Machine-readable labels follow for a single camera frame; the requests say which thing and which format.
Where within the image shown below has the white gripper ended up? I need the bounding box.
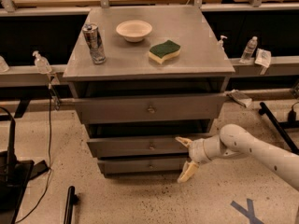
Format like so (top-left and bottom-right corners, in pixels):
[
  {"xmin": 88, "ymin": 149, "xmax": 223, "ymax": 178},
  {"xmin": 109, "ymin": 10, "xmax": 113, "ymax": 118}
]
[{"xmin": 176, "ymin": 136, "xmax": 211, "ymax": 183}]

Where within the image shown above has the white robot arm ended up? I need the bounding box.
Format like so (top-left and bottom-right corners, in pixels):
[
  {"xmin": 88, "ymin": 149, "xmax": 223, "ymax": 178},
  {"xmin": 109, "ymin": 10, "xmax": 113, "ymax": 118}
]
[{"xmin": 176, "ymin": 124, "xmax": 299, "ymax": 224}]

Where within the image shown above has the grey drawer cabinet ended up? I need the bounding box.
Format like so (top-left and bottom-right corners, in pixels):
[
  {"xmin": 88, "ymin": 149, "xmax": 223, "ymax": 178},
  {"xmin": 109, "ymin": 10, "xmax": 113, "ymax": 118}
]
[{"xmin": 63, "ymin": 5, "xmax": 235, "ymax": 179}]

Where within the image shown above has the grey top drawer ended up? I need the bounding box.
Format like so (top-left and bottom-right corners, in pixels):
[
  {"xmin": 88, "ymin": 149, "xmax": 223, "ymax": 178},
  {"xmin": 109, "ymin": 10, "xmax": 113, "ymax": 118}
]
[{"xmin": 75, "ymin": 94, "xmax": 226, "ymax": 124}]

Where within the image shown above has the folded grey cloth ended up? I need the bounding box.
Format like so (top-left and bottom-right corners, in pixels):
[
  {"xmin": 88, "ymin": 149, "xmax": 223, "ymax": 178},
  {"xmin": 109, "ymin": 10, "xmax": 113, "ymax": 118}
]
[{"xmin": 228, "ymin": 90, "xmax": 252, "ymax": 107}]

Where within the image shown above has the blue tape cross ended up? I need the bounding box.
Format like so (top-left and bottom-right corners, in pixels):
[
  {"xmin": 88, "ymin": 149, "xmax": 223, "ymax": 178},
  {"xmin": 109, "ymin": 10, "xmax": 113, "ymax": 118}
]
[{"xmin": 231, "ymin": 199, "xmax": 264, "ymax": 224}]

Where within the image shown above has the black stand leg right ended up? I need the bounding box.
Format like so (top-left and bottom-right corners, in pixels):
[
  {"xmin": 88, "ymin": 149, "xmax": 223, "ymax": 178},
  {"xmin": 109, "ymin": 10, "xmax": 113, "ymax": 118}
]
[{"xmin": 259, "ymin": 102, "xmax": 299, "ymax": 154}]

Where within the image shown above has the green yellow sponge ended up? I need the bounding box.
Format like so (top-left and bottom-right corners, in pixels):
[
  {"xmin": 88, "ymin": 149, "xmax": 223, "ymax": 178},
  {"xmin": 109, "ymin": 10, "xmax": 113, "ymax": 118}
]
[{"xmin": 149, "ymin": 40, "xmax": 180, "ymax": 64}]

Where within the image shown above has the small pump bottle right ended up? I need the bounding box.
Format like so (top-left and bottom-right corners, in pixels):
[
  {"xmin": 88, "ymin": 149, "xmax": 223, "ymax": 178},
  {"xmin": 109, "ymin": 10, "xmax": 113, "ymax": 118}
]
[{"xmin": 218, "ymin": 35, "xmax": 228, "ymax": 51}]

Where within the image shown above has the white paper packet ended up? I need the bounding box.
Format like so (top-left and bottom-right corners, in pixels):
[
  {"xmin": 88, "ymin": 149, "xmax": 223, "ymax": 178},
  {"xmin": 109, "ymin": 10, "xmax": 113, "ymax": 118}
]
[{"xmin": 255, "ymin": 49, "xmax": 272, "ymax": 75}]

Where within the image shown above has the black bar bottom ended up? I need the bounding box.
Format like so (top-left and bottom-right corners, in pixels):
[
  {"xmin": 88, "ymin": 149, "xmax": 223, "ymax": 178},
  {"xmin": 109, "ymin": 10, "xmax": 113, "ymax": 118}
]
[{"xmin": 64, "ymin": 186, "xmax": 78, "ymax": 224}]

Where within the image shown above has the clear water bottle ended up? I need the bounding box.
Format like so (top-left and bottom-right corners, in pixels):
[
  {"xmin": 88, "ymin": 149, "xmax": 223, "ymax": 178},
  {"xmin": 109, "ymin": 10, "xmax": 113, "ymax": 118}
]
[{"xmin": 240, "ymin": 36, "xmax": 258, "ymax": 63}]

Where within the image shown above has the white bowl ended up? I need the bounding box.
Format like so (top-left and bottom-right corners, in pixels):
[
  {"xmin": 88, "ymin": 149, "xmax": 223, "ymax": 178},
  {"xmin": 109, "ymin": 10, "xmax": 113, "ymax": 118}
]
[{"xmin": 116, "ymin": 20, "xmax": 152, "ymax": 43}]

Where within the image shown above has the silver drink can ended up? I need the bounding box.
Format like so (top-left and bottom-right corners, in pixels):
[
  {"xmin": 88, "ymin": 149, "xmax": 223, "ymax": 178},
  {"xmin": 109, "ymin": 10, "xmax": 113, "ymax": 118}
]
[{"xmin": 82, "ymin": 23, "xmax": 106, "ymax": 64}]

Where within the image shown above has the clear pump bottle left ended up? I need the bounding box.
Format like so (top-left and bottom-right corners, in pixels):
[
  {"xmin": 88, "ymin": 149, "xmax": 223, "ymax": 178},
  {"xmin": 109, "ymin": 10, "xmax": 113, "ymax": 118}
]
[{"xmin": 33, "ymin": 50, "xmax": 52, "ymax": 74}]

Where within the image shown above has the black stand base left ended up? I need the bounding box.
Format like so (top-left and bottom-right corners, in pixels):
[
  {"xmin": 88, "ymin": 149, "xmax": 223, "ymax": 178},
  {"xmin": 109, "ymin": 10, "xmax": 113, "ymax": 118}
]
[{"xmin": 0, "ymin": 107, "xmax": 50, "ymax": 224}]

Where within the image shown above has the clear bottle far left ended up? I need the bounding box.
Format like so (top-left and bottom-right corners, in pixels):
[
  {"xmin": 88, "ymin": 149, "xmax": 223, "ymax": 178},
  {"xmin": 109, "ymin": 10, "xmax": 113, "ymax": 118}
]
[{"xmin": 0, "ymin": 56, "xmax": 9, "ymax": 73}]

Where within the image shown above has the black cable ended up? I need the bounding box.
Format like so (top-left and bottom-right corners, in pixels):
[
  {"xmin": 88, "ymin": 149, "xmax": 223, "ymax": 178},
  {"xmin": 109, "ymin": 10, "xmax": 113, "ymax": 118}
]
[{"xmin": 14, "ymin": 83, "xmax": 54, "ymax": 224}]

